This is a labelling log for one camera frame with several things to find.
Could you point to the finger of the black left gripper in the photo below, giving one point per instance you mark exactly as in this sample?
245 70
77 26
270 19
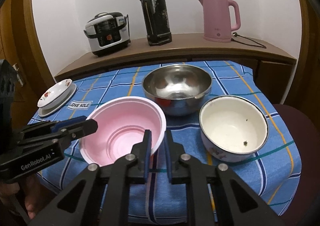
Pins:
71 129

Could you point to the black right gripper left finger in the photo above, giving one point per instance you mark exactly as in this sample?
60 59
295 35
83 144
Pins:
100 195

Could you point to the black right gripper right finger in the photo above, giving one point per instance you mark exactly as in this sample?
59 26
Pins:
216 195

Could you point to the red floral white plate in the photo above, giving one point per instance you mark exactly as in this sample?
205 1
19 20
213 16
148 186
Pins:
55 94

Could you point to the pink plastic bowl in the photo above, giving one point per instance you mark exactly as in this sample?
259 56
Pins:
121 124

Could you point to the white enamel bowl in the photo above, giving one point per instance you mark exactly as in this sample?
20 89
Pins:
232 128

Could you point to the stainless steel bowl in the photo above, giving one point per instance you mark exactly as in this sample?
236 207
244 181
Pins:
178 89

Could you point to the person's left hand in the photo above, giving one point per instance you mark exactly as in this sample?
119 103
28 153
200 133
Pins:
33 195

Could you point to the plain grey flat plate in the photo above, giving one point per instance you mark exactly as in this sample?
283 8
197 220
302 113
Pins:
45 113

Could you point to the brown wooden door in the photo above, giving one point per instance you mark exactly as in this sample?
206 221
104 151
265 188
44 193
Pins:
20 44

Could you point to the white black rice cooker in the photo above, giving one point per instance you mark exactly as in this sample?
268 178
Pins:
108 33

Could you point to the brown wooden sideboard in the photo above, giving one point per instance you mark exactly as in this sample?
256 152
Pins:
271 66

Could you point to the black tall thermos flask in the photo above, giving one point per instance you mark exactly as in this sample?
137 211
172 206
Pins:
156 22

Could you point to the pink electric kettle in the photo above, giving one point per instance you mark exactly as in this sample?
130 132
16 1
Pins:
217 20

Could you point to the silver door handle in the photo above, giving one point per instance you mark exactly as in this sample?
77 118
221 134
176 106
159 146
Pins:
19 77

